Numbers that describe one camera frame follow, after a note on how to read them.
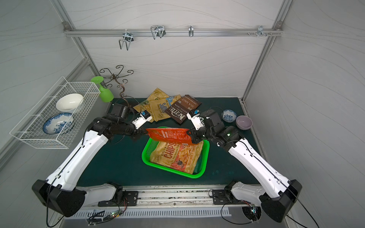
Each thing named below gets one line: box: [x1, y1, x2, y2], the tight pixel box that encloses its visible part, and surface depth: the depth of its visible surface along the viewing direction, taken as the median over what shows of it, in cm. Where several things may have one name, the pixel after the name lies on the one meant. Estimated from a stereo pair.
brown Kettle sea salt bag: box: [164, 94, 202, 125], surface depth 113 cm
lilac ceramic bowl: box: [235, 114, 253, 131], surface depth 103 cm
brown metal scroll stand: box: [99, 64, 135, 109], surface depth 95 cm
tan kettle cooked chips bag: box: [150, 141, 204, 175], surface depth 86 cm
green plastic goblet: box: [90, 76, 115, 103], surface depth 93 cm
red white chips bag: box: [145, 128, 197, 146], surface depth 73 cm
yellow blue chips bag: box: [133, 94, 182, 124], surface depth 117 cm
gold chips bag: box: [146, 87, 170, 102], surface depth 122 cm
